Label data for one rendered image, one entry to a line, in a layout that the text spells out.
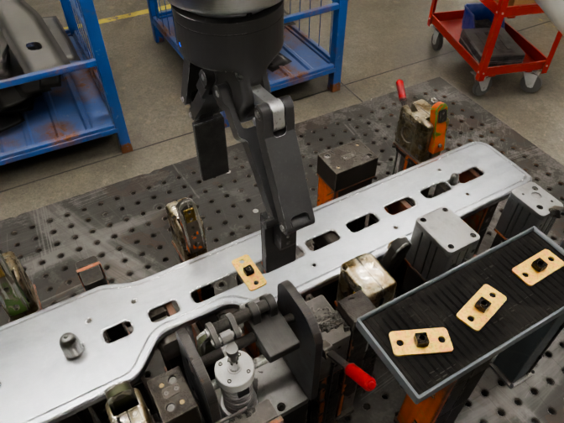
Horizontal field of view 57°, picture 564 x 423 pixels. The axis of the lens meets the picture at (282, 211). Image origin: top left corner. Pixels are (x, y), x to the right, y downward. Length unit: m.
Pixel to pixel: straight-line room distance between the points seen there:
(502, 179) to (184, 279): 0.76
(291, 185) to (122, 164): 2.55
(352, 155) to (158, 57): 2.69
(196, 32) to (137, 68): 3.34
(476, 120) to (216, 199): 0.99
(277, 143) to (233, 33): 0.08
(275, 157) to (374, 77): 3.17
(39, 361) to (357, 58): 3.09
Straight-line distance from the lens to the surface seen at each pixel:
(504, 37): 3.62
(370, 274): 0.93
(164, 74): 3.58
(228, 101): 0.38
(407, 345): 0.76
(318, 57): 3.36
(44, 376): 0.99
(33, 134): 2.99
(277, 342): 0.75
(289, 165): 0.36
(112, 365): 0.96
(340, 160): 1.21
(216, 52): 0.35
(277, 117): 0.35
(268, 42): 0.36
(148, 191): 1.65
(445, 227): 0.99
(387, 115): 1.95
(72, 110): 3.09
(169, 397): 0.77
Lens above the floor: 1.81
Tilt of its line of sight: 46 degrees down
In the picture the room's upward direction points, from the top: straight up
